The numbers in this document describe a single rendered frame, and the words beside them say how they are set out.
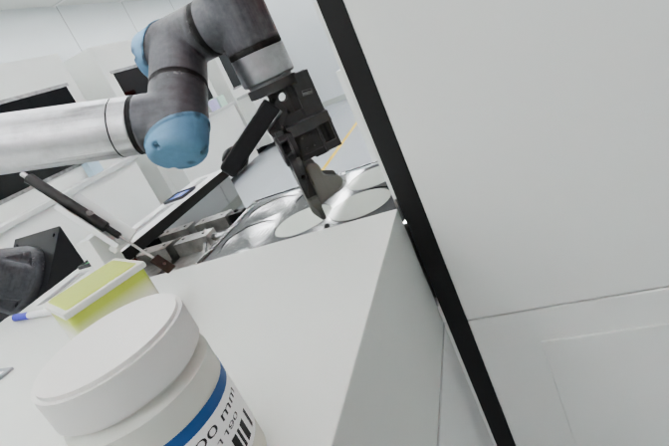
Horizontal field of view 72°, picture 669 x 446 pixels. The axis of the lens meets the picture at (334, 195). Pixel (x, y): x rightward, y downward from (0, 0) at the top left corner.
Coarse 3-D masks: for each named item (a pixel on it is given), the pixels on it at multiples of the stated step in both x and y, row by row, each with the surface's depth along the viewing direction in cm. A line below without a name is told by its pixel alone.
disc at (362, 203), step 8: (360, 192) 75; (368, 192) 73; (376, 192) 72; (384, 192) 70; (344, 200) 74; (352, 200) 73; (360, 200) 71; (368, 200) 70; (376, 200) 68; (384, 200) 67; (336, 208) 72; (344, 208) 71; (352, 208) 69; (360, 208) 68; (368, 208) 67; (376, 208) 66; (336, 216) 69; (344, 216) 68; (352, 216) 66; (360, 216) 65
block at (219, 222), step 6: (228, 210) 96; (210, 216) 98; (216, 216) 96; (222, 216) 94; (198, 222) 97; (204, 222) 95; (210, 222) 95; (216, 222) 94; (222, 222) 94; (228, 222) 94; (198, 228) 96; (216, 228) 95; (222, 228) 95
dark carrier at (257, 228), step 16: (352, 176) 84; (288, 192) 93; (336, 192) 80; (352, 192) 76; (256, 208) 92; (272, 208) 88; (288, 208) 83; (304, 208) 79; (384, 208) 64; (240, 224) 86; (256, 224) 83; (272, 224) 79; (320, 224) 69; (336, 224) 66; (224, 240) 81; (240, 240) 78; (256, 240) 75; (272, 240) 71; (208, 256) 77; (224, 256) 74
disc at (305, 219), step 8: (328, 208) 74; (296, 216) 77; (304, 216) 76; (312, 216) 74; (280, 224) 77; (288, 224) 75; (296, 224) 74; (304, 224) 72; (312, 224) 71; (280, 232) 73; (288, 232) 72; (296, 232) 70
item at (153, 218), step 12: (204, 180) 109; (192, 192) 102; (168, 204) 101; (156, 216) 96; (144, 228) 88; (132, 240) 83; (72, 276) 77; (84, 276) 74; (60, 288) 74; (36, 300) 73; (48, 300) 72
